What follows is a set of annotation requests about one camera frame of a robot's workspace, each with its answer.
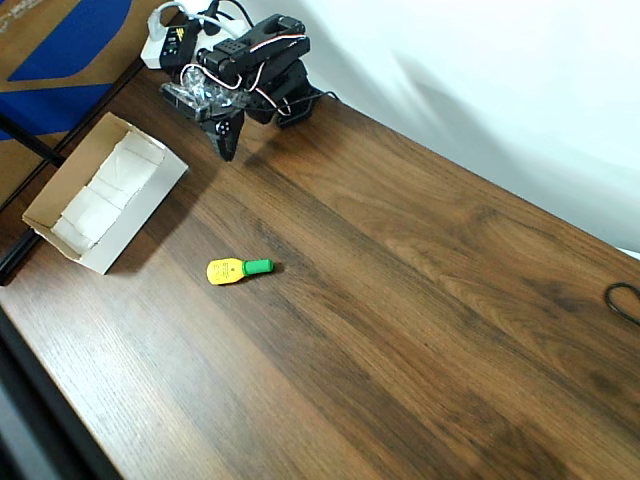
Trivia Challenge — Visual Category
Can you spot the yellow bottle with green cap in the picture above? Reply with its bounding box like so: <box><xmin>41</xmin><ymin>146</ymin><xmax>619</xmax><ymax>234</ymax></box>
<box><xmin>206</xmin><ymin>257</ymin><xmax>275</xmax><ymax>288</ymax></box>

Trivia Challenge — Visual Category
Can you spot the white cardboard box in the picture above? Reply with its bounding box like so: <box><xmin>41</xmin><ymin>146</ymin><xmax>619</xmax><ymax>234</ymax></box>
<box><xmin>21</xmin><ymin>111</ymin><xmax>190</xmax><ymax>277</ymax></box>

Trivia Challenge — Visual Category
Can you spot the black adapter with yellow label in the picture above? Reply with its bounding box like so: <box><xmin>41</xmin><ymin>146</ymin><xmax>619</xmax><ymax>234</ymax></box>
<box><xmin>159</xmin><ymin>19</ymin><xmax>202</xmax><ymax>69</ymax></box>

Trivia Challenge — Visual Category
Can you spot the white power strip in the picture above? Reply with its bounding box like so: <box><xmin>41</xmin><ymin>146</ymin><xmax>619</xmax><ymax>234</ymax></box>
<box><xmin>140</xmin><ymin>9</ymin><xmax>251</xmax><ymax>71</ymax></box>

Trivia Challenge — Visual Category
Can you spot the white padding sheet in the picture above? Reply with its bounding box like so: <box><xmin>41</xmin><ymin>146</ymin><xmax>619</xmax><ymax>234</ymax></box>
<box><xmin>51</xmin><ymin>131</ymin><xmax>167</xmax><ymax>254</ymax></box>

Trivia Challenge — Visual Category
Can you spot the brown cardboard with blue print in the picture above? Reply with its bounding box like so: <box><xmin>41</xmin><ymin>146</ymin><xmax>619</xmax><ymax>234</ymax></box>
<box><xmin>0</xmin><ymin>0</ymin><xmax>147</xmax><ymax>211</ymax></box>

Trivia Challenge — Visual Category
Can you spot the black metal bar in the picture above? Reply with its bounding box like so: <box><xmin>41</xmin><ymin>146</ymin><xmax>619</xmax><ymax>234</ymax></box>
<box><xmin>0</xmin><ymin>112</ymin><xmax>67</xmax><ymax>166</ymax></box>

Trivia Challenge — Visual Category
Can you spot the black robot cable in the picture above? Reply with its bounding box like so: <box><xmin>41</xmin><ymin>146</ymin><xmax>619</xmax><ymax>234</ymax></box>
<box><xmin>277</xmin><ymin>88</ymin><xmax>337</xmax><ymax>129</ymax></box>

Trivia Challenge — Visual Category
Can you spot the white power cable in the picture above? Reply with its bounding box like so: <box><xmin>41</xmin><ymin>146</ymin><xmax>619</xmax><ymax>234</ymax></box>
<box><xmin>146</xmin><ymin>1</ymin><xmax>236</xmax><ymax>32</ymax></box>

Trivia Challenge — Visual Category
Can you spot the black looped cable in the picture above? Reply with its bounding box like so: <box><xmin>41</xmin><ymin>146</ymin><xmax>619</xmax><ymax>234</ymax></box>
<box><xmin>604</xmin><ymin>282</ymin><xmax>640</xmax><ymax>327</ymax></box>

